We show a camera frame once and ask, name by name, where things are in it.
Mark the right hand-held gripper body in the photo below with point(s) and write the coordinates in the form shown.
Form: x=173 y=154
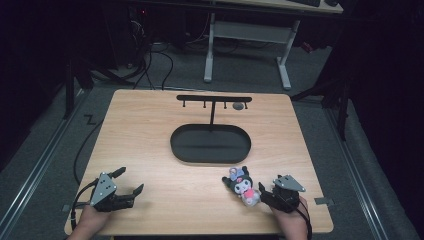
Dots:
x=286 y=196

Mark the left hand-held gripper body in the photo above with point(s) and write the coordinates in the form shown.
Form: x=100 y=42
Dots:
x=102 y=189

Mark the black and pink plush toy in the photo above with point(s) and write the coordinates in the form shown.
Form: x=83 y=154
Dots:
x=242 y=188

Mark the person's right hand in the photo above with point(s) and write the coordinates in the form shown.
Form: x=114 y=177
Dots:
x=293 y=225

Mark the person's left hand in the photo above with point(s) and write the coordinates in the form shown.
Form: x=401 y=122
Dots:
x=88 y=221

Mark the grey tape piece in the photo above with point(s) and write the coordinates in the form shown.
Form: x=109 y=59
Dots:
x=323 y=201
x=66 y=208

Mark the black hook rack with tray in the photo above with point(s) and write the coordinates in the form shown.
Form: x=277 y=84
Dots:
x=210 y=144

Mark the grey round table cap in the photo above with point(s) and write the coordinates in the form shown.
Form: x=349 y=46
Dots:
x=238 y=106

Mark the black metal stand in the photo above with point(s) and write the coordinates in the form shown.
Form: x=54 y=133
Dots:
x=70 y=90
x=341 y=103

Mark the black keyboard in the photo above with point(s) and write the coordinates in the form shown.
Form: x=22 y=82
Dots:
x=305 y=2

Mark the metal floor rail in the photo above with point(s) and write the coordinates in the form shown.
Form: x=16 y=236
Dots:
x=31 y=178
x=358 y=176

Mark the white desk frame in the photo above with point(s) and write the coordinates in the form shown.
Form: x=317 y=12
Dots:
x=250 y=31

